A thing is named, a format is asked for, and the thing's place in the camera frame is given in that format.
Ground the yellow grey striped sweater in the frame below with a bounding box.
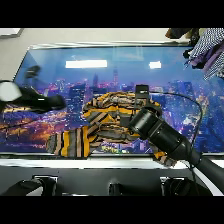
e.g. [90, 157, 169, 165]
[45, 91, 178, 168]

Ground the purple garment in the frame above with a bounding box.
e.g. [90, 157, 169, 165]
[191, 44, 224, 81]

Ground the silver frame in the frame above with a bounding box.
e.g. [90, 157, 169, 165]
[0, 152, 224, 197]

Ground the brown garment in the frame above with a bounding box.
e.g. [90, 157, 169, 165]
[165, 28, 195, 40]

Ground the black white checked shirt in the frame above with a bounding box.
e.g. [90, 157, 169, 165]
[188, 28, 224, 61]

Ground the black cable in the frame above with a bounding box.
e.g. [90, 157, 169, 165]
[149, 90, 204, 168]

